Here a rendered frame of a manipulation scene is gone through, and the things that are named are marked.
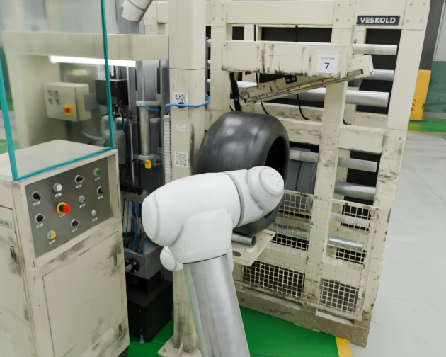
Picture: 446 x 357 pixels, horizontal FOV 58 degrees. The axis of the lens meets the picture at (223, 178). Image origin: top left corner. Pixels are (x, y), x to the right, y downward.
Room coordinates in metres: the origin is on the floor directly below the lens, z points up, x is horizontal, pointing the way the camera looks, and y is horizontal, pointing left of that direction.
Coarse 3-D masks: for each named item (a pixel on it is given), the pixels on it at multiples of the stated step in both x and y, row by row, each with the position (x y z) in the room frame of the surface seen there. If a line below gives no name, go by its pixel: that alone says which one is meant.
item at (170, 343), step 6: (168, 342) 1.98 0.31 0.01; (162, 348) 1.93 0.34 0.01; (168, 348) 1.93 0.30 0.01; (174, 348) 1.93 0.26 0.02; (162, 354) 1.89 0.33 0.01; (168, 354) 1.89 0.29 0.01; (174, 354) 1.89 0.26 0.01; (186, 354) 1.89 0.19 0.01; (192, 354) 1.88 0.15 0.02; (198, 354) 1.89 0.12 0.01
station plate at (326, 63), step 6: (318, 54) 1.90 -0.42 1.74; (324, 54) 1.88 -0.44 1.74; (318, 60) 1.89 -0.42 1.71; (324, 60) 1.88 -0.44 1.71; (330, 60) 1.87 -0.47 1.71; (336, 60) 1.86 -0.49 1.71; (318, 66) 1.89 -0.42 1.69; (324, 66) 1.88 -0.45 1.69; (330, 66) 1.87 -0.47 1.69; (336, 66) 1.86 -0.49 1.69; (330, 72) 1.87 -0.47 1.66
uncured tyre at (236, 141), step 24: (216, 120) 1.81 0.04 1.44; (240, 120) 1.76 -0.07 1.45; (264, 120) 1.75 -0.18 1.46; (216, 144) 1.67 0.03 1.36; (240, 144) 1.63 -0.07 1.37; (264, 144) 1.64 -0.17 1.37; (288, 144) 1.96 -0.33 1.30; (216, 168) 1.61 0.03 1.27; (240, 168) 1.57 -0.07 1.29; (288, 168) 2.00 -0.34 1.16; (264, 216) 1.90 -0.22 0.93
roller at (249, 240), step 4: (232, 232) 1.71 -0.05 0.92; (236, 232) 1.71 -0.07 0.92; (232, 236) 1.70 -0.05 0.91; (236, 236) 1.69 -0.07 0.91; (240, 236) 1.69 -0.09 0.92; (244, 236) 1.68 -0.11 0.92; (248, 236) 1.68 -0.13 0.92; (252, 236) 1.68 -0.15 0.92; (232, 240) 1.70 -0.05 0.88; (236, 240) 1.69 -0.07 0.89; (240, 240) 1.68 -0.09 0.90; (244, 240) 1.67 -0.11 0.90; (248, 240) 1.66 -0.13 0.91; (252, 240) 1.66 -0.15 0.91; (248, 244) 1.67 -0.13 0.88; (252, 244) 1.65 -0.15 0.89
